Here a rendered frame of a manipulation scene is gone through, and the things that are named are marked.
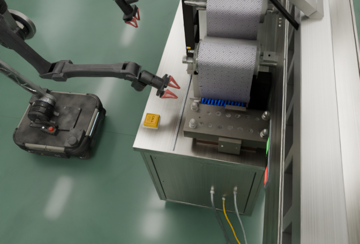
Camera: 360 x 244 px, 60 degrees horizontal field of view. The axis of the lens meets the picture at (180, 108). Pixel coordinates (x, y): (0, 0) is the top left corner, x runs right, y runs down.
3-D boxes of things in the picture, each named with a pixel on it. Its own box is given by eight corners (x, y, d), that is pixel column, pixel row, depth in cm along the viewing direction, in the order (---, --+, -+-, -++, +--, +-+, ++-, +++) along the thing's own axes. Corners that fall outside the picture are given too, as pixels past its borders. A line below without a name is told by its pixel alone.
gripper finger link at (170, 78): (174, 99, 154) (158, 91, 152) (178, 88, 158) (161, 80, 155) (181, 93, 149) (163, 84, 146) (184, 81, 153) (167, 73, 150)
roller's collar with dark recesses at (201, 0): (198, 4, 149) (197, -8, 143) (210, 5, 148) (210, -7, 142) (196, 12, 145) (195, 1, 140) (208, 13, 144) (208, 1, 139)
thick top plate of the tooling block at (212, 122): (190, 109, 155) (189, 102, 150) (272, 119, 148) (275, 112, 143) (184, 137, 147) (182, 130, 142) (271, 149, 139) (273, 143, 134)
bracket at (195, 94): (190, 91, 170) (186, 51, 145) (202, 93, 169) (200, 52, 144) (188, 98, 168) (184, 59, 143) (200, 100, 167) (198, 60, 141)
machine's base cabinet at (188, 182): (212, -9, 363) (212, -89, 292) (269, -6, 351) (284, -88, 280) (160, 204, 228) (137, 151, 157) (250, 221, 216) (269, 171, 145)
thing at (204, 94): (200, 101, 155) (200, 89, 148) (248, 106, 151) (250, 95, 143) (200, 101, 155) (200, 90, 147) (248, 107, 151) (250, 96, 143)
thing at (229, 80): (199, 89, 148) (197, 63, 133) (249, 95, 144) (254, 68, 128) (199, 90, 148) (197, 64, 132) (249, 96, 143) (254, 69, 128)
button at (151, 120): (147, 115, 164) (146, 112, 162) (160, 116, 163) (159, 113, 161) (143, 126, 160) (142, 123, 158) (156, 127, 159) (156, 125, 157)
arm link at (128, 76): (126, 75, 141) (130, 60, 145) (119, 87, 150) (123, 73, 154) (150, 85, 145) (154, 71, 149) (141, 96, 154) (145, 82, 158)
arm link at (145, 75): (140, 75, 143) (143, 66, 146) (134, 82, 148) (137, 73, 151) (153, 81, 145) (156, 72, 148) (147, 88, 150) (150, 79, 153)
